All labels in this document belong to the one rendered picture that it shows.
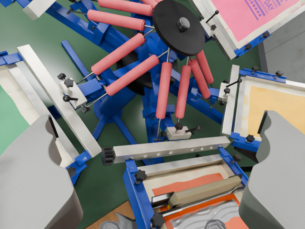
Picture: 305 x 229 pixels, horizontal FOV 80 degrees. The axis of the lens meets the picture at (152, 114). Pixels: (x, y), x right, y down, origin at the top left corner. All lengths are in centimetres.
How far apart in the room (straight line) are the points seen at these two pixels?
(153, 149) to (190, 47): 52
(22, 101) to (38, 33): 144
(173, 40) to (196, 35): 18
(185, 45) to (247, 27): 89
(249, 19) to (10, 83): 164
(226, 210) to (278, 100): 90
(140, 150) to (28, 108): 53
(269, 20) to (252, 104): 73
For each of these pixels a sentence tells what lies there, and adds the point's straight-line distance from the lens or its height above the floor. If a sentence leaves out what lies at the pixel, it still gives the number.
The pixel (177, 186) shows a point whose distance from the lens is 88.
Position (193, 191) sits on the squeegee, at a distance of 76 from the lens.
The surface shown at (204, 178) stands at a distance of 98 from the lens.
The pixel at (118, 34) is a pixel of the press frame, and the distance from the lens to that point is 119.
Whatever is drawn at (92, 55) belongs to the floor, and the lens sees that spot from 231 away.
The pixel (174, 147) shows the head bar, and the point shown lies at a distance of 89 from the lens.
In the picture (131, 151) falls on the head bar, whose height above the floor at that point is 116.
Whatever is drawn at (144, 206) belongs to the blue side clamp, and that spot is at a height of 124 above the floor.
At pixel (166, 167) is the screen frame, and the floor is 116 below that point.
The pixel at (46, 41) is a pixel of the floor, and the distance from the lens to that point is 231.
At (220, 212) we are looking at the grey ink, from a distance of 92.
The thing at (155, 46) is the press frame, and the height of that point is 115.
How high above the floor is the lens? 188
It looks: 56 degrees down
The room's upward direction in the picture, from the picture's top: 59 degrees clockwise
